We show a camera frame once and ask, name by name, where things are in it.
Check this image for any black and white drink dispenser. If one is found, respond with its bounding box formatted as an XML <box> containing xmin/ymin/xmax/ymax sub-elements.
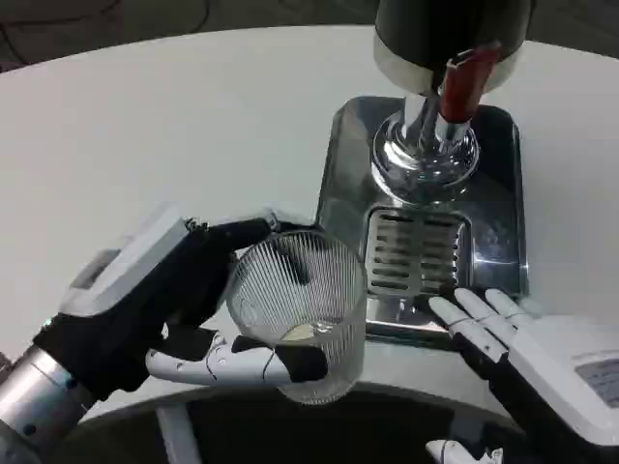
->
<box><xmin>370</xmin><ymin>0</ymin><xmax>534</xmax><ymax>195</ymax></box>

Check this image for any steel drip tray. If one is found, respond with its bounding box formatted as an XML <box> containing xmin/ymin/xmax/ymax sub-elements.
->
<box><xmin>315</xmin><ymin>95</ymin><xmax>530</xmax><ymax>350</ymax></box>

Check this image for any clear ribbed glass cup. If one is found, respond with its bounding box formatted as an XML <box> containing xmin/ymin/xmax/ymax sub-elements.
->
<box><xmin>225</xmin><ymin>230</ymin><xmax>369</xmax><ymax>407</ymax></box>

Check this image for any red tap handle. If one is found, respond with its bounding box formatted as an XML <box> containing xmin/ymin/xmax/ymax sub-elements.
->
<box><xmin>438</xmin><ymin>41</ymin><xmax>503</xmax><ymax>123</ymax></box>

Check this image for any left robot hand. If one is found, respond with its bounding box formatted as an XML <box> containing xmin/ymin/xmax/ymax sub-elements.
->
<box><xmin>32</xmin><ymin>202</ymin><xmax>331</xmax><ymax>402</ymax></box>

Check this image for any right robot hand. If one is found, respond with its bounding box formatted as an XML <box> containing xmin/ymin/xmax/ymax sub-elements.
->
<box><xmin>424</xmin><ymin>287</ymin><xmax>619</xmax><ymax>464</ymax></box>

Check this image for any slotted steel tray grid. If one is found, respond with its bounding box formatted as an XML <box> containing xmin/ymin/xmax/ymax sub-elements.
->
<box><xmin>365</xmin><ymin>206</ymin><xmax>473</xmax><ymax>297</ymax></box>

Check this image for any white table leg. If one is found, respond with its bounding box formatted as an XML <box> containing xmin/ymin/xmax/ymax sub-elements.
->
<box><xmin>156</xmin><ymin>403</ymin><xmax>195</xmax><ymax>464</ymax></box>

